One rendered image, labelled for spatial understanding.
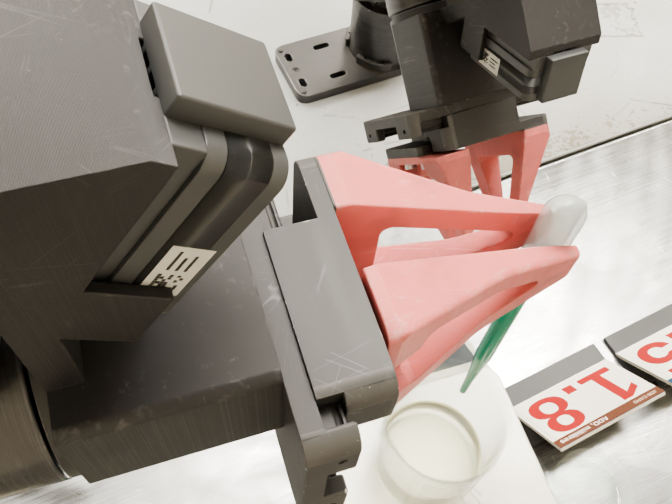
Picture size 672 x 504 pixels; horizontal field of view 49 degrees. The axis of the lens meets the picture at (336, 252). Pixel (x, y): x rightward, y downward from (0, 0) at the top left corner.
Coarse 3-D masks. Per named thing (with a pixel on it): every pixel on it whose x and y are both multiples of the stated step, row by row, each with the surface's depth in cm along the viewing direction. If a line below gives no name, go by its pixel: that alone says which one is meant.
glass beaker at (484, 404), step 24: (456, 360) 38; (432, 384) 40; (456, 384) 40; (480, 384) 38; (456, 408) 42; (480, 408) 40; (504, 408) 37; (384, 432) 36; (480, 432) 41; (504, 432) 36; (384, 456) 38; (504, 456) 35; (384, 480) 41; (408, 480) 37; (432, 480) 35; (456, 480) 35
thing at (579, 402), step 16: (608, 368) 55; (576, 384) 54; (592, 384) 54; (608, 384) 53; (624, 384) 53; (640, 384) 52; (544, 400) 54; (560, 400) 53; (576, 400) 53; (592, 400) 52; (608, 400) 52; (624, 400) 51; (528, 416) 52; (544, 416) 52; (560, 416) 51; (576, 416) 51; (592, 416) 51; (560, 432) 50
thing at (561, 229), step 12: (576, 204) 21; (552, 216) 21; (564, 216) 21; (576, 216) 21; (552, 228) 21; (564, 228) 21; (576, 228) 21; (540, 240) 22; (552, 240) 22; (564, 240) 22
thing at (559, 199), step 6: (552, 198) 21; (558, 198) 21; (564, 198) 21; (570, 198) 21; (576, 198) 21; (546, 204) 21; (552, 204) 21; (558, 204) 21; (564, 204) 21; (570, 204) 21; (546, 210) 21; (540, 216) 22; (546, 216) 21; (534, 228) 22; (540, 228) 22; (528, 240) 23; (522, 246) 24
